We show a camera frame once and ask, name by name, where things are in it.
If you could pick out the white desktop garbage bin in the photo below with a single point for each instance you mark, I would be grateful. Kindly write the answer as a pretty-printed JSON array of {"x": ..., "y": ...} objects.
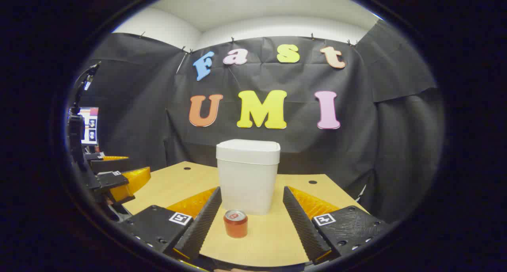
[{"x": 247, "y": 177}]

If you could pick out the black backdrop cloth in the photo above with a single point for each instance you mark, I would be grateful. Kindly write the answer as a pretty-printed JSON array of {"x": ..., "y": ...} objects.
[{"x": 356, "y": 145}]

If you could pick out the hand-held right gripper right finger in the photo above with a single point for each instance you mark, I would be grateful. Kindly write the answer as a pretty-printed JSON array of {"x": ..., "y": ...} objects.
[{"x": 301, "y": 228}]

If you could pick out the red pop can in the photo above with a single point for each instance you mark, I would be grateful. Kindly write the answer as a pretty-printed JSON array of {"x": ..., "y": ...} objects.
[{"x": 235, "y": 226}]

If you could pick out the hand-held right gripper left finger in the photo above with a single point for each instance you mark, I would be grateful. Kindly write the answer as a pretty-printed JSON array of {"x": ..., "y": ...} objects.
[{"x": 202, "y": 224}]

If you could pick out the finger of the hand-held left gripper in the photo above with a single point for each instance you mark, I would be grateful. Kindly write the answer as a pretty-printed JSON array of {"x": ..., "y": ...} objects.
[
  {"x": 111, "y": 166},
  {"x": 113, "y": 180}
]

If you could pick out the wooden desktop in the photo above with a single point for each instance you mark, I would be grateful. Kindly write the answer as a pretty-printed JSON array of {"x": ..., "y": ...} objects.
[{"x": 269, "y": 240}]

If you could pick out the computer monitor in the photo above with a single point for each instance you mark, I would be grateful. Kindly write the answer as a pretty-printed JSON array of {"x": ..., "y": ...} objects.
[{"x": 90, "y": 125}]

